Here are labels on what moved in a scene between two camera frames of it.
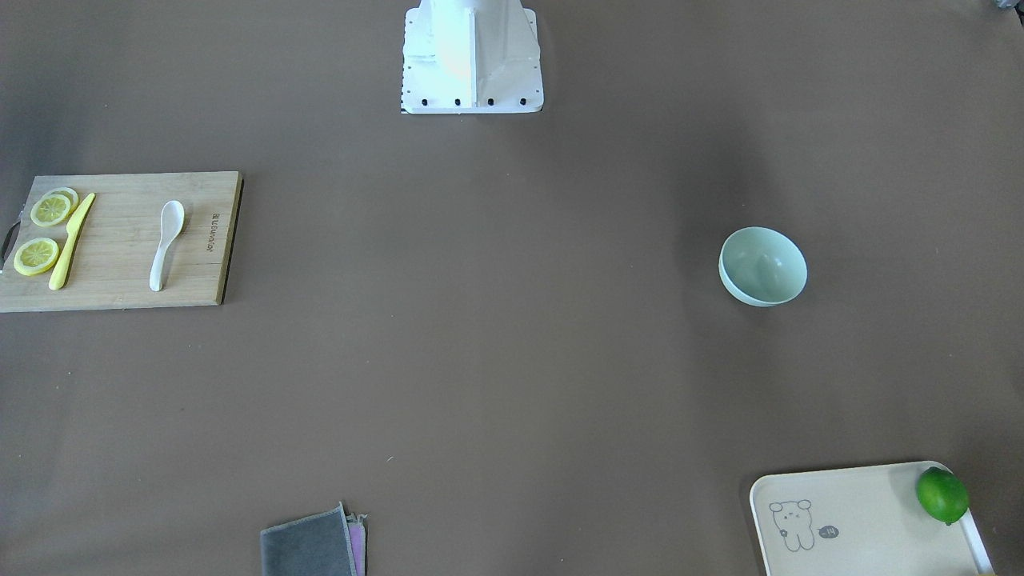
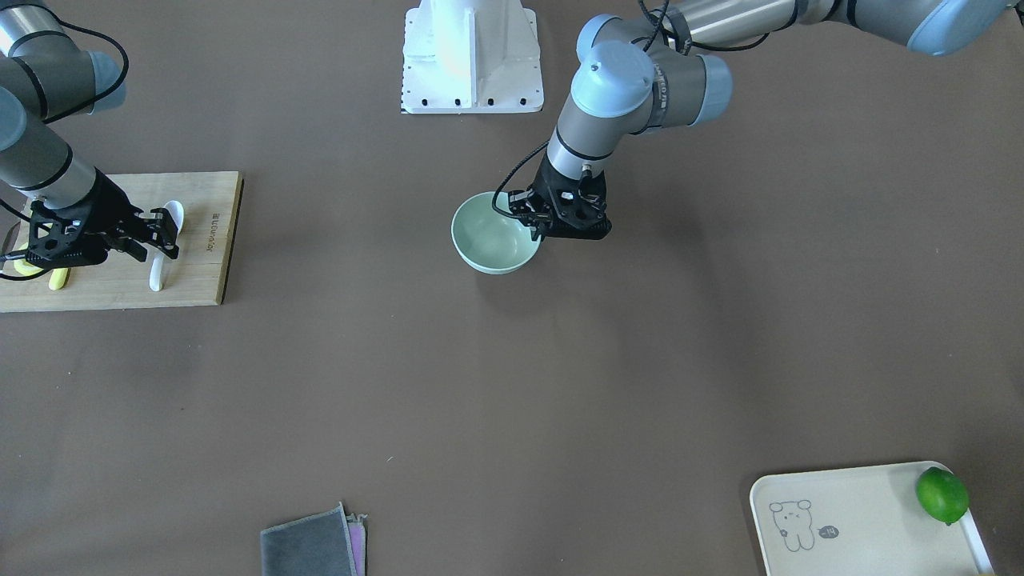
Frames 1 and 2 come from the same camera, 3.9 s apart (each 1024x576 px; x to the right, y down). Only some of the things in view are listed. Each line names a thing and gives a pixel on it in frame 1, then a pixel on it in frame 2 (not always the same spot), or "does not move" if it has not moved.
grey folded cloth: x=330 y=543 does not move
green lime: x=943 y=495 does not move
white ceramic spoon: x=172 y=222 does not move
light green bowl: x=762 y=267 -> x=489 y=242
